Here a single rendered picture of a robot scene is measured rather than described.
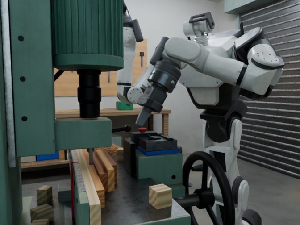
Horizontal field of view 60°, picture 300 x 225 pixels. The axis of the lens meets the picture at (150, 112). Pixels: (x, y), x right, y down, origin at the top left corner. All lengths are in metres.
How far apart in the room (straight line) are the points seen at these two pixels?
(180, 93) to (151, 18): 1.33
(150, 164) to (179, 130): 3.88
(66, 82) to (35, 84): 3.32
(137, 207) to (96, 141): 0.20
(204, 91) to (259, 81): 0.40
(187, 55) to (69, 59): 0.35
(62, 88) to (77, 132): 3.28
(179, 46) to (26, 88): 0.44
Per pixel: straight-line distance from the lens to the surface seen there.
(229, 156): 1.32
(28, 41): 0.62
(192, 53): 0.79
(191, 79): 1.16
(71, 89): 3.94
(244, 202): 1.48
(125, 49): 1.26
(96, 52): 0.61
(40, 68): 0.61
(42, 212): 0.76
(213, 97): 1.16
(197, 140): 4.83
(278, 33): 4.07
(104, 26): 0.63
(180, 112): 4.57
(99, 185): 0.59
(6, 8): 0.64
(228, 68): 0.79
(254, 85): 0.81
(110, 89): 4.05
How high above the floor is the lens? 1.15
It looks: 5 degrees down
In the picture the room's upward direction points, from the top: straight up
